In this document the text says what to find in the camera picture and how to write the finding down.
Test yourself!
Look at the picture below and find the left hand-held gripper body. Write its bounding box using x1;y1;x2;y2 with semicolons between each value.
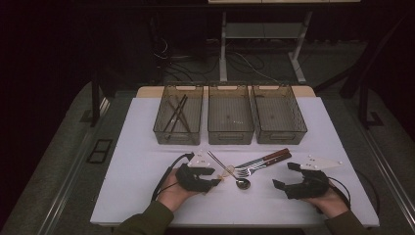
175;149;213;194

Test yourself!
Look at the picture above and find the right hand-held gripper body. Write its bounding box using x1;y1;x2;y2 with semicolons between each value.
286;154;345;200

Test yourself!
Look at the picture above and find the light wooden spoon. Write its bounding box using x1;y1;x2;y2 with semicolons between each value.
217;164;237;181

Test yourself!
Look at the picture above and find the metal spoon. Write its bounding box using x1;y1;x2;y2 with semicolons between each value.
207;150;252;190

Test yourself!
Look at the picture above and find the smoky clear plastic bin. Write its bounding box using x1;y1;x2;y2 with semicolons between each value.
152;83;205;146
207;83;255;146
251;83;308;145

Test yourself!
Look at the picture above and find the black chopstick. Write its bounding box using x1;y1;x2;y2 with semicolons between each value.
161;93;188;133
167;95;190;140

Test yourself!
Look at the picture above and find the person's left hand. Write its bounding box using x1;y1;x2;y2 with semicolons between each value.
157;168;200;213

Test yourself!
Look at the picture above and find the person's right hand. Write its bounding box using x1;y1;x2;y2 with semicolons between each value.
302;185;350;219

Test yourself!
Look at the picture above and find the white table mat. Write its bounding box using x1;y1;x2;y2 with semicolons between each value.
90;96;381;228

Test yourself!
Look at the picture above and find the black metal stand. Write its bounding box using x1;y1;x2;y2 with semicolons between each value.
79;72;103;128
313;14;410;130

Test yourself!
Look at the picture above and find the white background desk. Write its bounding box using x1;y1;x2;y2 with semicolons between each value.
207;0;361;84

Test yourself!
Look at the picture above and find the left hand-held gripper cable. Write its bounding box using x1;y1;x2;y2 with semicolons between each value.
151;152;195;202

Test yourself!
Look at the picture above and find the hand-held gripper cable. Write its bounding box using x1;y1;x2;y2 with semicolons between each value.
327;175;352;210
151;152;195;202

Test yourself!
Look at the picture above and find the right hand-held gripper cable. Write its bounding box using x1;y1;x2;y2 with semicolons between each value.
327;175;352;210

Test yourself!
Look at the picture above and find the thin black cable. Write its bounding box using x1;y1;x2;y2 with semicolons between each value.
354;168;382;217

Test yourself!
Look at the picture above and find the aluminium floor rail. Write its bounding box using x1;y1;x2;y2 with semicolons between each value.
37;96;112;235
358;128;415;226

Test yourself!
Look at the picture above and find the tangle of floor cables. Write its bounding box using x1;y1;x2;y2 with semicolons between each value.
151;35;282;84

